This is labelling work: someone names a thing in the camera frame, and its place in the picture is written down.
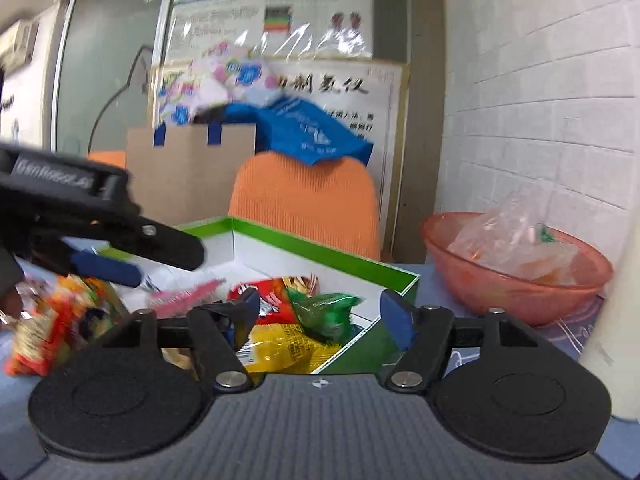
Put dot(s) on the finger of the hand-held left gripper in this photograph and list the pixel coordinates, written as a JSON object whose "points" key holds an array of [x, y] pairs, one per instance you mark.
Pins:
{"points": [[105, 267], [170, 250]]}

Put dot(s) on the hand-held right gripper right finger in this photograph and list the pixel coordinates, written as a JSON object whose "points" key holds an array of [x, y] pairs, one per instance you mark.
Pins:
{"points": [[397, 320]]}

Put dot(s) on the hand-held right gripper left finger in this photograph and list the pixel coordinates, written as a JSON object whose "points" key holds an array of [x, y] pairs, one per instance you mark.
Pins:
{"points": [[247, 312]]}

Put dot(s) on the red snack packet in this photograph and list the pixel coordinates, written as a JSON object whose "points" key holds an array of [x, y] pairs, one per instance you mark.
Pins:
{"points": [[280, 295]]}

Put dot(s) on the pink snack packet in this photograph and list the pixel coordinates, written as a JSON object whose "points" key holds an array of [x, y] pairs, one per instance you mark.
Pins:
{"points": [[190, 294]]}

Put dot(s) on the yellow snack packet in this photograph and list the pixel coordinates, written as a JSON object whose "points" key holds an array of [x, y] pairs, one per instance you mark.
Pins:
{"points": [[285, 347]]}

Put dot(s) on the green cardboard box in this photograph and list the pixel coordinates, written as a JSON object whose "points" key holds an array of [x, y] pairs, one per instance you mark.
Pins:
{"points": [[260, 260]]}

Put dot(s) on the small green snack packet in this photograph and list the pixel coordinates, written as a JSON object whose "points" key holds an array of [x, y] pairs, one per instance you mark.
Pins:
{"points": [[325, 315]]}

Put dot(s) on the orange snack packet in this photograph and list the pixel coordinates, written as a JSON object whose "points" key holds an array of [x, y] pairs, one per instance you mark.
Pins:
{"points": [[45, 332]]}

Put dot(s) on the orange chair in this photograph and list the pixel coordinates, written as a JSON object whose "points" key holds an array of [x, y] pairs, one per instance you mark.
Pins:
{"points": [[107, 159], [305, 205]]}

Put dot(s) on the red plastic bowl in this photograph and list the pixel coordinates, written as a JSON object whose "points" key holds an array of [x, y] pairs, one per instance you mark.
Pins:
{"points": [[500, 300]]}

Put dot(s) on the clear plastic wrap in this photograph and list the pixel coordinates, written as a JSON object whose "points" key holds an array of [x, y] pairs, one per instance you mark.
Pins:
{"points": [[510, 240]]}

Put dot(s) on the white air conditioner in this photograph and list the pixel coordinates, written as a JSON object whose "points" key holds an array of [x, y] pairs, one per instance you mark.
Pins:
{"points": [[17, 45]]}

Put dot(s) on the blue striped tablecloth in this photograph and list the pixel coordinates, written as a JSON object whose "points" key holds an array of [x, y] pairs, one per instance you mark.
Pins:
{"points": [[560, 335]]}

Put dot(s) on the blue bag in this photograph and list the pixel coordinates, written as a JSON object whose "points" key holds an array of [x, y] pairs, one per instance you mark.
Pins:
{"points": [[305, 130]]}

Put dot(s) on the floral cloth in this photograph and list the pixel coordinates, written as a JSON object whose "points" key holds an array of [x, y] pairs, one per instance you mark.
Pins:
{"points": [[225, 75]]}

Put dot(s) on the white poster board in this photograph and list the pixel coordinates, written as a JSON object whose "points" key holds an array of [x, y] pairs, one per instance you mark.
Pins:
{"points": [[350, 90]]}

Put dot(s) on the wall poster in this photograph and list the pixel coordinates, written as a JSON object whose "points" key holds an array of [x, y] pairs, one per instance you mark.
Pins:
{"points": [[220, 10]]}

